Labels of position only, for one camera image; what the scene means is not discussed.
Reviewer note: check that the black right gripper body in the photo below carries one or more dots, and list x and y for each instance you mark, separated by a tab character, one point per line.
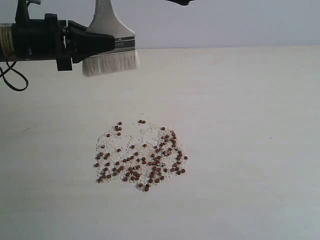
41	40

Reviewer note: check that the white paint brush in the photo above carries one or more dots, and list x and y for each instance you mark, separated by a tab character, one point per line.
117	56

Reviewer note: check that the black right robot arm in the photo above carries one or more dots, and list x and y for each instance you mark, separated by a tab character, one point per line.
6	39

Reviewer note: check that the pile of brown pellets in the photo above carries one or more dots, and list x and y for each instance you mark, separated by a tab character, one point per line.
141	153

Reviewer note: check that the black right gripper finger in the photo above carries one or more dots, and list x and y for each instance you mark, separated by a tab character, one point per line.
181	2
82	44

